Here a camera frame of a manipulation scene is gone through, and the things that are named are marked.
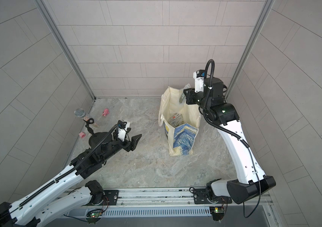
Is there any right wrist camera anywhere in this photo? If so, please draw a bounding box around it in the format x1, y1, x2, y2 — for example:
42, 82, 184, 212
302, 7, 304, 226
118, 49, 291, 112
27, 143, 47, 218
193, 70, 205, 93

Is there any right circuit board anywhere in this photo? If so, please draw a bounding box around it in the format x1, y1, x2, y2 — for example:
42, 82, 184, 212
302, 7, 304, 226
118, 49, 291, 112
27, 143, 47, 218
209, 207, 226, 221

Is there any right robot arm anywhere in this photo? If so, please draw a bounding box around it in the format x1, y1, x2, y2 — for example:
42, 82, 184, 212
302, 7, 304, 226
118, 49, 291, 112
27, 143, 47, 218
183, 59, 276, 204

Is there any aluminium front rail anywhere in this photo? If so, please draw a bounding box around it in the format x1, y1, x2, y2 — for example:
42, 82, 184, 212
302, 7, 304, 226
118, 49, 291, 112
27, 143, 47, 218
44, 186, 275, 227

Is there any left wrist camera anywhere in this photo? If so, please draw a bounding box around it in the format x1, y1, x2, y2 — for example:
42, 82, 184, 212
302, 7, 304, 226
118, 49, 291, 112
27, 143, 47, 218
117, 120, 130, 142

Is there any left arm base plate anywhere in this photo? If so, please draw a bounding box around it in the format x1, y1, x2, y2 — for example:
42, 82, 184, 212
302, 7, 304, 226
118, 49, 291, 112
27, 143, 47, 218
100, 190, 119, 206

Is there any pink pig toy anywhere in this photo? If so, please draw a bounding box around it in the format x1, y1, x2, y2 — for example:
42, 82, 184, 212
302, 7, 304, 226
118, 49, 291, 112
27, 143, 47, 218
102, 108, 110, 116

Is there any pink eraser block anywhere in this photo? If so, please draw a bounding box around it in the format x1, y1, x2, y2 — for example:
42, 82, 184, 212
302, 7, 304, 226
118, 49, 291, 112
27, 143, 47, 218
79, 132, 86, 138

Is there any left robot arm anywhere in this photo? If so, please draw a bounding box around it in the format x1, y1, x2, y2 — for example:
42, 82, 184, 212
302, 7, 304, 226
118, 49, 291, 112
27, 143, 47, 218
0, 120, 142, 227

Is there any green compass set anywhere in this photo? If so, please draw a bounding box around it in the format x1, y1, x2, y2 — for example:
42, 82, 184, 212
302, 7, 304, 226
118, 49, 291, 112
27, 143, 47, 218
179, 93, 186, 104

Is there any circuit board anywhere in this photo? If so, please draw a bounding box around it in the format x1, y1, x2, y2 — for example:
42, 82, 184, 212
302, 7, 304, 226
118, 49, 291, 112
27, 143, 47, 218
209, 207, 226, 221
86, 209, 103, 224

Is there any cream canvas tote bag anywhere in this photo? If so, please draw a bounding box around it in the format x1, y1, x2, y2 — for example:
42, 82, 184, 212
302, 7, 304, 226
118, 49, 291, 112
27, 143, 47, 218
158, 84, 201, 156

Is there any left circuit board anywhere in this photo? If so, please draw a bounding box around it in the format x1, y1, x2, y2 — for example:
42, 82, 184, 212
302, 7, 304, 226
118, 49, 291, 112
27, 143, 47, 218
86, 209, 103, 224

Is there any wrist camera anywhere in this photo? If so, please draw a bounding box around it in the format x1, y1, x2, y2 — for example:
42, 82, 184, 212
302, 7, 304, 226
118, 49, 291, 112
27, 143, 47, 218
193, 70, 205, 93
117, 120, 130, 142

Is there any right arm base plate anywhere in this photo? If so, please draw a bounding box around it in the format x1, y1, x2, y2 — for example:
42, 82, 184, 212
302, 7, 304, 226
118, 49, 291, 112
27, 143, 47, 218
189, 187, 233, 204

